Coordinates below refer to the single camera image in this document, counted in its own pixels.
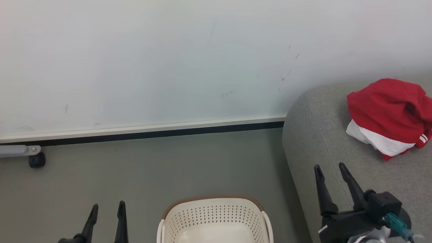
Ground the grey fabric sofa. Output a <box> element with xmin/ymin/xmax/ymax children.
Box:
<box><xmin>281</xmin><ymin>75</ymin><xmax>432</xmax><ymax>243</ymax></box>

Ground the black cable with teal plug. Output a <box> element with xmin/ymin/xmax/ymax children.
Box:
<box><xmin>384</xmin><ymin>212</ymin><xmax>416</xmax><ymax>243</ymax></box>

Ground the cream perforated laundry basket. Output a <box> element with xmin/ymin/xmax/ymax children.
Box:
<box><xmin>157</xmin><ymin>194</ymin><xmax>274</xmax><ymax>243</ymax></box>

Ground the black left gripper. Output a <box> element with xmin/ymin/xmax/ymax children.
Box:
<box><xmin>57</xmin><ymin>201</ymin><xmax>129</xmax><ymax>243</ymax></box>

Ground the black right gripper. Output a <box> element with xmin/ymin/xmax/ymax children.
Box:
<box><xmin>314</xmin><ymin>163</ymin><xmax>386</xmax><ymax>243</ymax></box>

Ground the grey metal stand leg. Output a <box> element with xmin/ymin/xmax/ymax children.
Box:
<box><xmin>0</xmin><ymin>145</ymin><xmax>42</xmax><ymax>158</ymax></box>

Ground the black caster wheel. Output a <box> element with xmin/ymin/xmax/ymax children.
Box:
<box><xmin>28</xmin><ymin>152</ymin><xmax>46</xmax><ymax>169</ymax></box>

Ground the red and white jersey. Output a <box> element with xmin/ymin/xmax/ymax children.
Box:
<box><xmin>346</xmin><ymin>78</ymin><xmax>432</xmax><ymax>162</ymax></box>

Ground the white and black baseboard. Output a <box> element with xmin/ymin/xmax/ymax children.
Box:
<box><xmin>0</xmin><ymin>114</ymin><xmax>287</xmax><ymax>146</ymax></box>

